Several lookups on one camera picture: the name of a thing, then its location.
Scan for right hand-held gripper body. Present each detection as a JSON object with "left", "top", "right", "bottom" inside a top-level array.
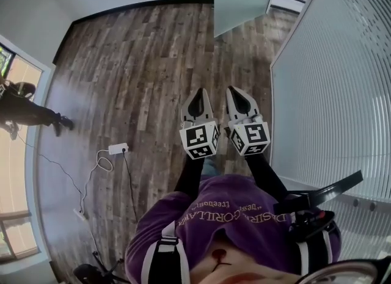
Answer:
[{"left": 227, "top": 113, "right": 271, "bottom": 157}]

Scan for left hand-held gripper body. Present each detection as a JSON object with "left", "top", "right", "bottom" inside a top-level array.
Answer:
[{"left": 179, "top": 114, "right": 221, "bottom": 162}]

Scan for striped frosted glass door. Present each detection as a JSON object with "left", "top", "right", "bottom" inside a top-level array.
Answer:
[{"left": 269, "top": 0, "right": 391, "bottom": 265}]

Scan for person's right forearm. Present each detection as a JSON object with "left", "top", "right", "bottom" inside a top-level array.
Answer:
[{"left": 244, "top": 151, "right": 290, "bottom": 206}]

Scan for person's left forearm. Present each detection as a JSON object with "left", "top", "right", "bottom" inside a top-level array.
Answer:
[{"left": 174, "top": 153, "right": 206, "bottom": 206}]

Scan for blue jeans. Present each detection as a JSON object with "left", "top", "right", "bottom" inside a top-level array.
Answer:
[{"left": 200, "top": 157, "right": 221, "bottom": 180}]

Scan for purple shirt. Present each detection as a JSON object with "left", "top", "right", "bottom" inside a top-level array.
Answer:
[{"left": 124, "top": 174, "right": 342, "bottom": 284}]

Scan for white power strip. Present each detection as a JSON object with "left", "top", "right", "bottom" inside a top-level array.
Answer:
[{"left": 108, "top": 143, "right": 130, "bottom": 156}]

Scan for black chest-mounted device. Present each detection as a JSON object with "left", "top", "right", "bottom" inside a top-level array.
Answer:
[{"left": 288, "top": 209, "right": 337, "bottom": 244}]

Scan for black skirting board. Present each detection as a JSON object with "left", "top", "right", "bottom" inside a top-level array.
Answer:
[{"left": 51, "top": 0, "right": 215, "bottom": 65}]

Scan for black tripod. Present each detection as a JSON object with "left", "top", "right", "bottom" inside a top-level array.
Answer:
[{"left": 72, "top": 253, "right": 126, "bottom": 284}]

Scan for window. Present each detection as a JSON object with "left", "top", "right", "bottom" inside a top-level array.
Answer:
[{"left": 0, "top": 42, "right": 52, "bottom": 266}]

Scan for black power cable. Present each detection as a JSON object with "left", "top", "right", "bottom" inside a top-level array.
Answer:
[{"left": 121, "top": 148, "right": 139, "bottom": 222}]

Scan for black door handle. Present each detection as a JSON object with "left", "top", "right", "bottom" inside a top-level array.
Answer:
[{"left": 301, "top": 169, "right": 364, "bottom": 207}]

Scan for white cable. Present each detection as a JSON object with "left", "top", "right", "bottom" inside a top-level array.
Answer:
[{"left": 78, "top": 149, "right": 113, "bottom": 216}]

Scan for black and white shoulder strap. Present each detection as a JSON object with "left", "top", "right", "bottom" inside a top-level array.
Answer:
[
  {"left": 288, "top": 212, "right": 334, "bottom": 271},
  {"left": 145, "top": 220, "right": 192, "bottom": 284}
]

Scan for red neck cord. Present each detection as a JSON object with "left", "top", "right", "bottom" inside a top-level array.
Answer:
[{"left": 210, "top": 248, "right": 233, "bottom": 277}]

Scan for thin black cable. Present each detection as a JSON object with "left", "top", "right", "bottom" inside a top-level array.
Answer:
[{"left": 13, "top": 131, "right": 85, "bottom": 198}]

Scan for black eyeglasses frame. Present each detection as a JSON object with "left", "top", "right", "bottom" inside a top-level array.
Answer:
[{"left": 292, "top": 255, "right": 391, "bottom": 284}]

